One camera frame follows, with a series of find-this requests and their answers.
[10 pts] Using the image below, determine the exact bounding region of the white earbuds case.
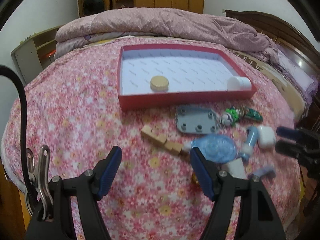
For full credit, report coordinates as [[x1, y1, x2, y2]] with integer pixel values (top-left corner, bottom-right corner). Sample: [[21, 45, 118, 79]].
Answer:
[[257, 126, 276, 149]]

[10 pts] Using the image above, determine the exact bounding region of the light blue curved handle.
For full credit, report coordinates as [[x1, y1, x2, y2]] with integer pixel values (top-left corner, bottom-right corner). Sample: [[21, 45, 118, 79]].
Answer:
[[237, 126, 259, 163]]

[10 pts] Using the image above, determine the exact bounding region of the grey studded building plate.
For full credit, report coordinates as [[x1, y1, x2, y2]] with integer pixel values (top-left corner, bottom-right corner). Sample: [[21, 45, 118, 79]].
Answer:
[[175, 106, 219, 135]]

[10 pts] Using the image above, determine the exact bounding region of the green cartoon figurine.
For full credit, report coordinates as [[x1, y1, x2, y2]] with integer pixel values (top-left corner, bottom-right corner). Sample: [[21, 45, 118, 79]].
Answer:
[[220, 107, 240, 126]]

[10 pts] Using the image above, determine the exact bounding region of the wooden block chain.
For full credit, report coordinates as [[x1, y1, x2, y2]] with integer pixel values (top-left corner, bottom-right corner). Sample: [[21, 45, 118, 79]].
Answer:
[[140, 125, 184, 156]]

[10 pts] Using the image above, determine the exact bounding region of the white plastic jar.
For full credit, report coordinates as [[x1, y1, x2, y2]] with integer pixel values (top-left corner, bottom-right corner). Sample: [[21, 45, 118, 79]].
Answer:
[[227, 76, 252, 91]]

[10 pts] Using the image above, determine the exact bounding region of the round wooden disc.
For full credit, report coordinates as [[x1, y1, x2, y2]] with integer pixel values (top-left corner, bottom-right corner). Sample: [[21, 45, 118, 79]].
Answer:
[[150, 75, 169, 92]]

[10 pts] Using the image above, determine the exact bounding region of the pink floral bed sheet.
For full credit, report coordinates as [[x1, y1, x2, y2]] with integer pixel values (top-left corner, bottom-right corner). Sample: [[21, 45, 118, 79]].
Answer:
[[1, 36, 304, 240]]

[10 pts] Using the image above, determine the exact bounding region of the metal spring clip left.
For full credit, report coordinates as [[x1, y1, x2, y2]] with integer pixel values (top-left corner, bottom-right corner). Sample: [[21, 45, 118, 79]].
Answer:
[[25, 145, 53, 221]]

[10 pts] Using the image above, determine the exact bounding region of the dark wooden headboard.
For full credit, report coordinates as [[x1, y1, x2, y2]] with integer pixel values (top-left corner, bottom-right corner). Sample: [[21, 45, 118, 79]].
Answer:
[[225, 10, 319, 77]]

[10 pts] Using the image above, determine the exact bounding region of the red shallow cardboard tray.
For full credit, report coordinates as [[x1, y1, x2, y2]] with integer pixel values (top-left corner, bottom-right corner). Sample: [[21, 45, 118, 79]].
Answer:
[[117, 44, 257, 111]]

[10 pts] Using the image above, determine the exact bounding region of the grey wooden shelf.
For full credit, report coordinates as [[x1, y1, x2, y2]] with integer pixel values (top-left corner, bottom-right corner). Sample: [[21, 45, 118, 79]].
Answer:
[[11, 26, 61, 84]]

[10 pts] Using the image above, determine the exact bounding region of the folded pink quilt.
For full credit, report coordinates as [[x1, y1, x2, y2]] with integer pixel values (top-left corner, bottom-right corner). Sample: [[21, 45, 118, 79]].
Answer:
[[55, 8, 279, 64]]

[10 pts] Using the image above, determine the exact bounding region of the black cable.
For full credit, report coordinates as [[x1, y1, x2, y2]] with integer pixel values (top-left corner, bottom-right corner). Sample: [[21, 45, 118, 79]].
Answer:
[[0, 64, 38, 205]]

